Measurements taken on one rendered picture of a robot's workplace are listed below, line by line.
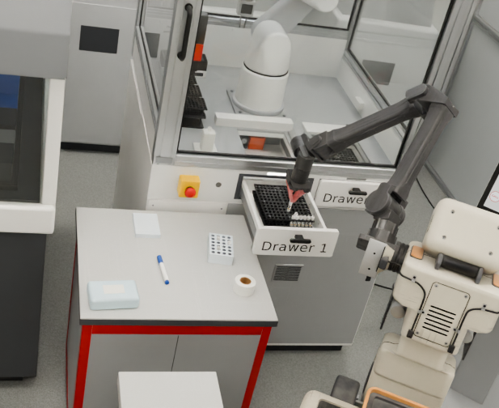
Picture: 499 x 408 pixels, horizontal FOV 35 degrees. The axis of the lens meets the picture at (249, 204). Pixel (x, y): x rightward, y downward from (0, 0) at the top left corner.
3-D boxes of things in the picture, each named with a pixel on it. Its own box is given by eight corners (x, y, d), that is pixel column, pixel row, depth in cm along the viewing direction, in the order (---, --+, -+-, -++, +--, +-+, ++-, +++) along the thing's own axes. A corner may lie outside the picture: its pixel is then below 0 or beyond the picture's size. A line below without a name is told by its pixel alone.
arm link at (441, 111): (454, 84, 229) (469, 104, 235) (417, 80, 240) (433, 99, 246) (379, 214, 221) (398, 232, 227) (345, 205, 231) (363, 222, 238)
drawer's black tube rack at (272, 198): (310, 235, 282) (315, 221, 279) (263, 233, 278) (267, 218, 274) (295, 200, 300) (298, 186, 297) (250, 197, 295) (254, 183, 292)
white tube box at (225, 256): (231, 265, 271) (234, 257, 269) (207, 262, 270) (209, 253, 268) (230, 244, 282) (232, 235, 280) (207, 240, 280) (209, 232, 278)
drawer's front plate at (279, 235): (331, 257, 277) (340, 231, 271) (251, 254, 269) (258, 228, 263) (330, 254, 278) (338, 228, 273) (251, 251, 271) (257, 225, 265)
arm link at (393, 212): (386, 223, 220) (395, 232, 224) (397, 192, 224) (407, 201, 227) (360, 222, 227) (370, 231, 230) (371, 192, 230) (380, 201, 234)
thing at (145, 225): (160, 238, 276) (160, 234, 275) (135, 237, 274) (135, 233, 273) (156, 217, 286) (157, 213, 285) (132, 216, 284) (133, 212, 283)
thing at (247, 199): (327, 250, 277) (331, 236, 274) (256, 248, 270) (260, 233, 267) (298, 187, 309) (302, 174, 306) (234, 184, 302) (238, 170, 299)
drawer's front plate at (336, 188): (383, 209, 311) (391, 185, 305) (314, 205, 303) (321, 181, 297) (382, 206, 313) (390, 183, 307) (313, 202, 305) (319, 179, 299)
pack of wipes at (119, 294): (133, 289, 251) (135, 278, 249) (138, 309, 244) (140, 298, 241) (86, 291, 246) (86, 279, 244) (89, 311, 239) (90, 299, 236)
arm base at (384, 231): (358, 236, 219) (399, 252, 217) (367, 211, 222) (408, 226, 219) (355, 248, 227) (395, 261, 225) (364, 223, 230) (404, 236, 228)
